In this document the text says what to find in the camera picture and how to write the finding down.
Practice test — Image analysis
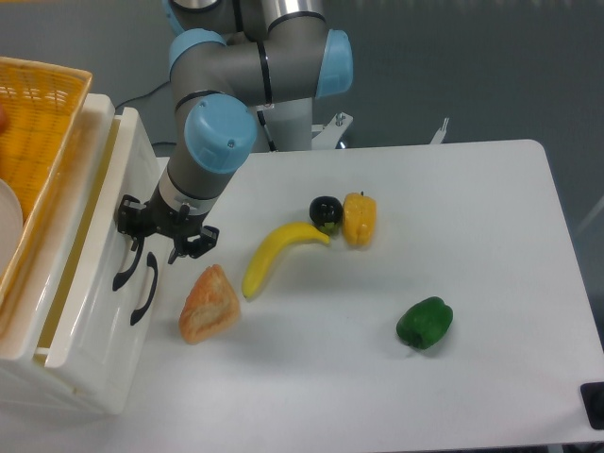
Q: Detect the black mangosteen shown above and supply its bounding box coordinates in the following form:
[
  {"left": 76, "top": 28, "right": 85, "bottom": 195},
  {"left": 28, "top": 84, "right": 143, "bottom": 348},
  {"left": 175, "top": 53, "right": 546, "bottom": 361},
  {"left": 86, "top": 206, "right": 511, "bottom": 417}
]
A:
[{"left": 309, "top": 195, "right": 344, "bottom": 236}]

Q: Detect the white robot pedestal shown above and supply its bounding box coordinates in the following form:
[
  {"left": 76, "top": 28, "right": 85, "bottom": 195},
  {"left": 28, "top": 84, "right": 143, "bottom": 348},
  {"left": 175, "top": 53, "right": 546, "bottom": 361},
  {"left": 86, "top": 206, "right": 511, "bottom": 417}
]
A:
[{"left": 248, "top": 98, "right": 450, "bottom": 154}]

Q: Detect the white plate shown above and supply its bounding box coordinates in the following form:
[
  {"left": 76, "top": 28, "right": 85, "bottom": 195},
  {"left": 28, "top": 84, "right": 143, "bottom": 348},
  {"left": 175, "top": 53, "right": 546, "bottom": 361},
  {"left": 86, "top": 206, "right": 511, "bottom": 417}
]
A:
[{"left": 0, "top": 180, "right": 24, "bottom": 274}]

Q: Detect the yellow woven basket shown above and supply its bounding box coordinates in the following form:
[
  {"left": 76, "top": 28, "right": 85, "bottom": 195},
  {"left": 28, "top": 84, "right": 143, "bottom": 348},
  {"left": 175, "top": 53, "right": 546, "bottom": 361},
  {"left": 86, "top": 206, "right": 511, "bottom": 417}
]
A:
[{"left": 1, "top": 57, "right": 92, "bottom": 297}]

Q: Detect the black corner object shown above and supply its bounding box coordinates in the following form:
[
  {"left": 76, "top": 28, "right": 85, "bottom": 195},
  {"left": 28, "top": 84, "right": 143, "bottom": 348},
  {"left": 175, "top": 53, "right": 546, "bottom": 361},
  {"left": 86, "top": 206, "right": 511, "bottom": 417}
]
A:
[{"left": 579, "top": 381, "right": 604, "bottom": 430}]

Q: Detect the yellow banana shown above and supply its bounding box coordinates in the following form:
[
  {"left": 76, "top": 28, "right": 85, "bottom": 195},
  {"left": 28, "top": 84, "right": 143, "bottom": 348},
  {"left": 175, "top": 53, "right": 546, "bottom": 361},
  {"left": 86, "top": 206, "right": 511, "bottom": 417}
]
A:
[{"left": 241, "top": 222, "right": 330, "bottom": 298}]

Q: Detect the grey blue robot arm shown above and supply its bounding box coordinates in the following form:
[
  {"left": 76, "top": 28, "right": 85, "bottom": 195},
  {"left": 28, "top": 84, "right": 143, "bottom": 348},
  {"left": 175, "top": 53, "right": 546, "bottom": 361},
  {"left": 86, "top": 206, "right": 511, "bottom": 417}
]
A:
[{"left": 117, "top": 1, "right": 354, "bottom": 259}]

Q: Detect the yellow bell pepper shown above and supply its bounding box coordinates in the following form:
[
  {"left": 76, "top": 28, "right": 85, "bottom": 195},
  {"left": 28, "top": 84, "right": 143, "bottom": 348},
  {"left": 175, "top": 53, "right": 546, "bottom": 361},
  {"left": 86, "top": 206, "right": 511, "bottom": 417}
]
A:
[{"left": 342, "top": 192, "right": 377, "bottom": 247}]

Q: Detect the black power cable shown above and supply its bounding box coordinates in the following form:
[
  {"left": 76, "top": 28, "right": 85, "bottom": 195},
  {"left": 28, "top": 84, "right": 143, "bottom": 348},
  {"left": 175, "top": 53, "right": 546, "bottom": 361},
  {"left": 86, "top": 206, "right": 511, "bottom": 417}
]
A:
[{"left": 115, "top": 79, "right": 176, "bottom": 147}]

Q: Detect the white drawer cabinet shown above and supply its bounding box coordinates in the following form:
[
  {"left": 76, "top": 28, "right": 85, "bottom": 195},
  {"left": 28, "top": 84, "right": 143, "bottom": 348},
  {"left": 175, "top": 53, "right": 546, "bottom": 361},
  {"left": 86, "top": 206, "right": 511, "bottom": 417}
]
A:
[{"left": 0, "top": 92, "right": 161, "bottom": 416}]

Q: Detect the orange fruit in basket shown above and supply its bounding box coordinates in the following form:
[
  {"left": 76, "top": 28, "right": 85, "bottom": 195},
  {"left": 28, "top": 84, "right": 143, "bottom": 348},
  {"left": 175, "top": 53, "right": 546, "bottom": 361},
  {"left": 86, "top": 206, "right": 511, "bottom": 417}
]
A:
[{"left": 0, "top": 106, "right": 8, "bottom": 133}]

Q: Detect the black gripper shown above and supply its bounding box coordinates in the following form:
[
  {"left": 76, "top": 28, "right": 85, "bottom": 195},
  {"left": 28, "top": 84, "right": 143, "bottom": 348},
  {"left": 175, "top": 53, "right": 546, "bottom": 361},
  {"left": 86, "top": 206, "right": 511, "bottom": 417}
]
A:
[{"left": 116, "top": 194, "right": 220, "bottom": 264}]

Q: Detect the green bell pepper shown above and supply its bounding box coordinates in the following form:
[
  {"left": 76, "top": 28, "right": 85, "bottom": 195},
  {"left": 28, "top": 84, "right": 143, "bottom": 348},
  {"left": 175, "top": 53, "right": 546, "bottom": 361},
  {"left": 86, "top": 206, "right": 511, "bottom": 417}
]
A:
[{"left": 395, "top": 296, "right": 453, "bottom": 350}]

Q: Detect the triangular bread pastry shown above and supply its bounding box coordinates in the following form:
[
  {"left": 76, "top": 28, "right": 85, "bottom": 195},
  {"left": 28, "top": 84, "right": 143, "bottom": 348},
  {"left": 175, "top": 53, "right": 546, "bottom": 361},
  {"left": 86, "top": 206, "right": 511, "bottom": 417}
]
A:
[{"left": 178, "top": 264, "right": 241, "bottom": 344}]

